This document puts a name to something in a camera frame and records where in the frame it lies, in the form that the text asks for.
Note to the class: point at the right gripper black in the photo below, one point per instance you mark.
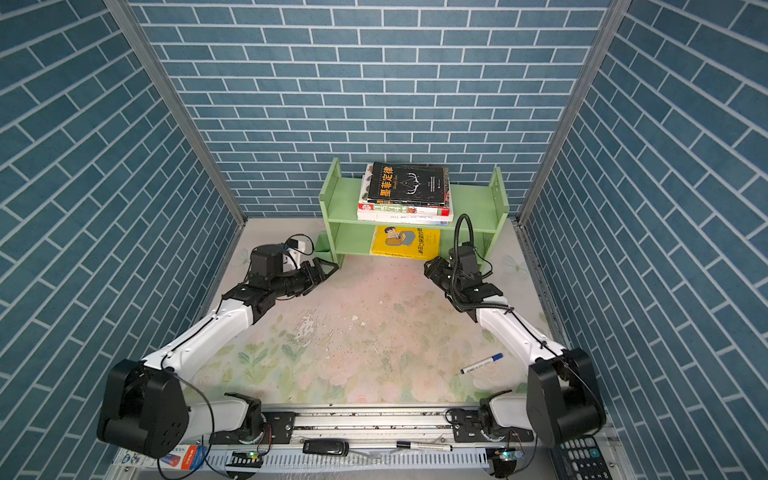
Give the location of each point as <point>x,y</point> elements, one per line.
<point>437,268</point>

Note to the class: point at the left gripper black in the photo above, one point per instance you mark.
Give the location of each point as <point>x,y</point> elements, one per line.
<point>320,275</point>

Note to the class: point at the white La Dame book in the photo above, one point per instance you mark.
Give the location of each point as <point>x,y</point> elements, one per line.
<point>402,218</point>

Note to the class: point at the green nature encyclopedia book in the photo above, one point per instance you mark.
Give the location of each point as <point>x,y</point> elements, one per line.
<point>398,208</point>

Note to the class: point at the black book yellow title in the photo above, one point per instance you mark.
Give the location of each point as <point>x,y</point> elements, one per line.
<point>407,184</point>

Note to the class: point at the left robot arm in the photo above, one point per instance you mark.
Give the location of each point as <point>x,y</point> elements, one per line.
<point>144,408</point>

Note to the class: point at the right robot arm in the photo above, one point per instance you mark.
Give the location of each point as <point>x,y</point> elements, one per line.
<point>563,400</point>

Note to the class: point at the green wooden shelf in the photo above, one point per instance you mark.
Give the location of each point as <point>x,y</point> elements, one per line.
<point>346,234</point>

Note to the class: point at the blue white marker pen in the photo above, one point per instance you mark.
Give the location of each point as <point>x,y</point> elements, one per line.
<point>482,363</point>

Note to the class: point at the black remote device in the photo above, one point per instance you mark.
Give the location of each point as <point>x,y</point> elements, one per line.
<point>326,447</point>

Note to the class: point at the black calculator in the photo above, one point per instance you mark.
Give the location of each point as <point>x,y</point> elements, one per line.
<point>579,459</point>

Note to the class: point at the red blue pen package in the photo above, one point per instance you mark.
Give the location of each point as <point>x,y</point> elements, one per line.
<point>182,458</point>

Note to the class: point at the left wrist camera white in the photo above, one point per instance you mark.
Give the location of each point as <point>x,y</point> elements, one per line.
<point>296,249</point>

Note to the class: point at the black marker on rail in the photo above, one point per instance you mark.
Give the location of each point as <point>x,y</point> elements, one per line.
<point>410,445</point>

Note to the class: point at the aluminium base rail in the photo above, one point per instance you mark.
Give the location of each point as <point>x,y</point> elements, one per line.
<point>372,433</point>

